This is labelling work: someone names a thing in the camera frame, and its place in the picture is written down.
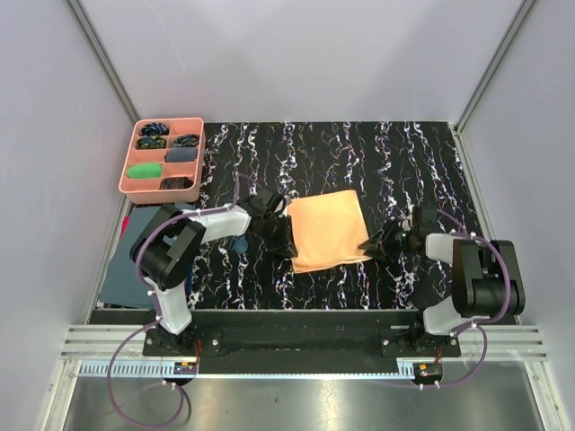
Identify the peach cloth napkin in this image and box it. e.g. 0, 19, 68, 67
287, 189, 370, 274

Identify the blue grey folded napkin stack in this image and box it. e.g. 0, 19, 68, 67
97, 206, 160, 310

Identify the blue patterned roll top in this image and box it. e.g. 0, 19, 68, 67
139, 122, 169, 136

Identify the aluminium frame rail front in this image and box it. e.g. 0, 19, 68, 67
61, 325, 547, 380

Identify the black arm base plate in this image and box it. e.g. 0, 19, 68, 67
143, 310, 461, 358

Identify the pink divided organizer tray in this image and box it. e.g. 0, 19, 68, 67
119, 118, 207, 205

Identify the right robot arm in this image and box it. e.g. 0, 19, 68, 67
358, 207, 526, 356

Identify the grey folded cloth in tray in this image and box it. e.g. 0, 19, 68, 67
164, 147, 198, 163

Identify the dark patterned cloth roll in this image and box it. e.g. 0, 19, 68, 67
160, 177, 193, 190

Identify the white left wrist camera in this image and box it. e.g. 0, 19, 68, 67
274, 199, 288, 216

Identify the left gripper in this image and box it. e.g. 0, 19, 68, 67
260, 214, 297, 258

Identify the left rear aluminium post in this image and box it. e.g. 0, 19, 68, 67
63, 0, 141, 123

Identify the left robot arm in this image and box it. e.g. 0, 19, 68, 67
130, 189, 297, 356

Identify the blue patterned roll right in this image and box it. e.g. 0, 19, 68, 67
172, 134, 199, 148

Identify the blue yellow patterned roll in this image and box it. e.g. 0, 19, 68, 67
136, 136, 167, 150

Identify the aluminium post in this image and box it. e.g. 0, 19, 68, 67
454, 0, 539, 133
63, 0, 141, 123

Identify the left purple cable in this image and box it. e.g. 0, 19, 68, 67
103, 172, 266, 426

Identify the right rear aluminium post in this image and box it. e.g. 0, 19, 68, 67
454, 0, 539, 133

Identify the green rolled cloth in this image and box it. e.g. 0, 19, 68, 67
125, 163, 163, 180

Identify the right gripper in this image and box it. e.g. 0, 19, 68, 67
358, 219, 417, 263

